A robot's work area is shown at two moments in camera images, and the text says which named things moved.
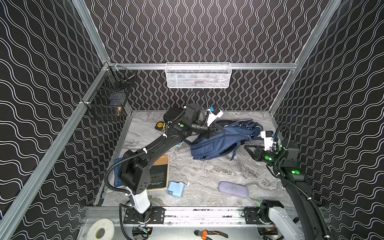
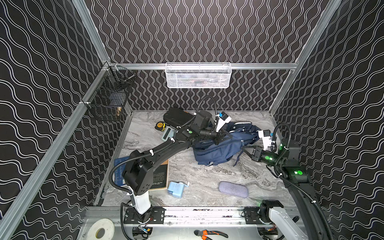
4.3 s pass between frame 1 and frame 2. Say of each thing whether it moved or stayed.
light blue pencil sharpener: stayed
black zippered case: stayed
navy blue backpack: moved
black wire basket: stayed
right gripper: stayed
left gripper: moved
